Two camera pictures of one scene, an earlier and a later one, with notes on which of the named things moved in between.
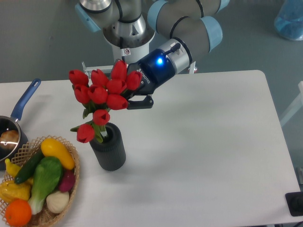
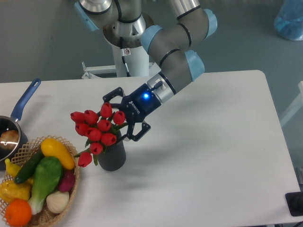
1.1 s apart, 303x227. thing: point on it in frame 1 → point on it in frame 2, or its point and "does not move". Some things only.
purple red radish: x=67 y=181 does not move
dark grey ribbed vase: x=110 y=155 does not move
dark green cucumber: x=29 y=166 does not move
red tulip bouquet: x=98 y=93 → x=100 y=130
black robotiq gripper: x=155 y=68 → x=140 y=104
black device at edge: x=295 y=201 does not move
